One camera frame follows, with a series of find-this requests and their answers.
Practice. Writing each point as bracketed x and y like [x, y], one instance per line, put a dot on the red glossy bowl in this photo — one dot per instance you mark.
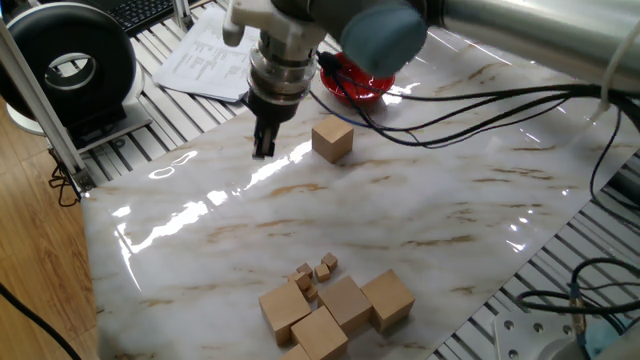
[360, 92]

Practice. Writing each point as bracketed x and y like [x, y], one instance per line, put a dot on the large wooden cube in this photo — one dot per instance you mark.
[295, 353]
[318, 332]
[387, 300]
[283, 311]
[345, 302]
[332, 137]

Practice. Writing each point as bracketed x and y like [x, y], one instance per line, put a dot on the aluminium frame post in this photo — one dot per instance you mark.
[45, 115]

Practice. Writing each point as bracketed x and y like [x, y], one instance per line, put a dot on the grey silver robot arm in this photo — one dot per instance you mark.
[500, 30]

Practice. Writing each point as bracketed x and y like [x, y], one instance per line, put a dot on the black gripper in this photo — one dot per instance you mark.
[272, 109]

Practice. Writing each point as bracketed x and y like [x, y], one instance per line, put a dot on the small wooden cube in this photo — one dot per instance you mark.
[329, 261]
[310, 293]
[301, 280]
[322, 272]
[305, 270]

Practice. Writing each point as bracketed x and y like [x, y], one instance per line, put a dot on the white wrist mount housing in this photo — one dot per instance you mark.
[260, 15]

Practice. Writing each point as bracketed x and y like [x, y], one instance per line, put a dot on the white marble pattern board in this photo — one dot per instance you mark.
[350, 225]

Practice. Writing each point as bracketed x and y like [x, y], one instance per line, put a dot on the black computer keyboard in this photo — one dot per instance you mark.
[140, 12]

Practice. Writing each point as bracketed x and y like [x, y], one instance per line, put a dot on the white printed paper stack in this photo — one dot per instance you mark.
[210, 65]

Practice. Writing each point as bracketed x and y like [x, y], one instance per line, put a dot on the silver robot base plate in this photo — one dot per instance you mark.
[520, 335]

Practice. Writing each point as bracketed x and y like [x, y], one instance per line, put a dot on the short metal upright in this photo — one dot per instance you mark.
[182, 15]

